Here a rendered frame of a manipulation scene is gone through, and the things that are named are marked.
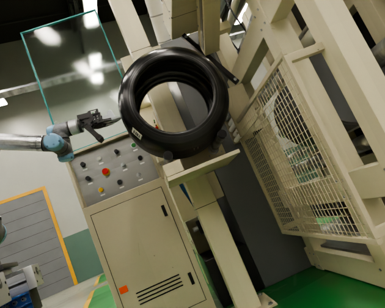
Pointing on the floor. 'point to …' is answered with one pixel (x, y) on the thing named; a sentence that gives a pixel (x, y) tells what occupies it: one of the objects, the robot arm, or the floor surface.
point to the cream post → (208, 223)
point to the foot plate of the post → (266, 301)
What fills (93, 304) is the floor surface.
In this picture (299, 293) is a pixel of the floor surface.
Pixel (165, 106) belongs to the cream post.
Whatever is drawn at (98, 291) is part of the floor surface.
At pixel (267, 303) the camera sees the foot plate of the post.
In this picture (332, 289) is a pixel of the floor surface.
